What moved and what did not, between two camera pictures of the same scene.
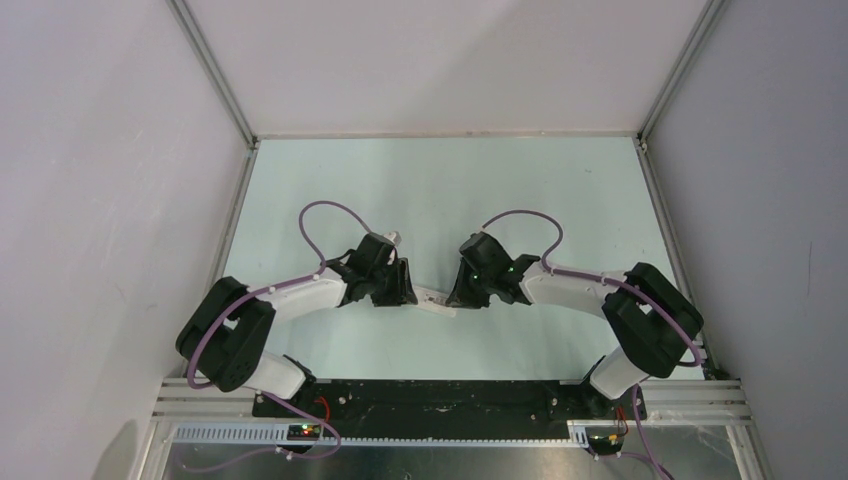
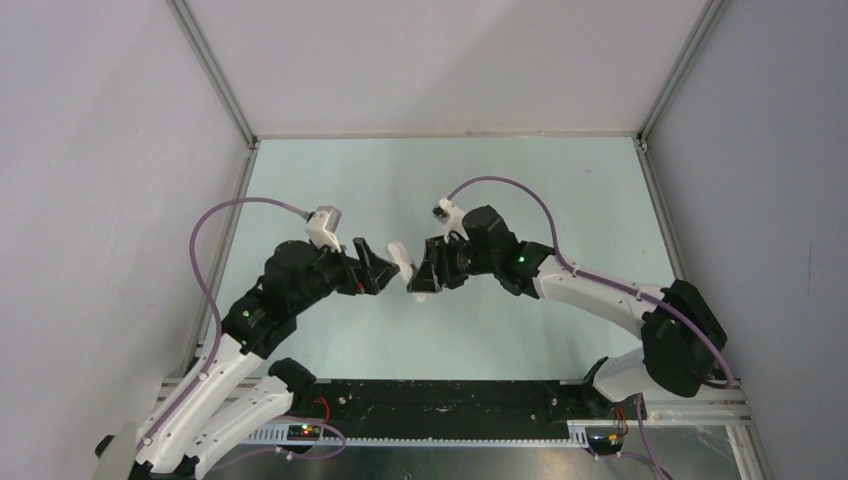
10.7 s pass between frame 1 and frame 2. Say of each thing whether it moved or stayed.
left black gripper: moved
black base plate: stayed
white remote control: moved
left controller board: stayed
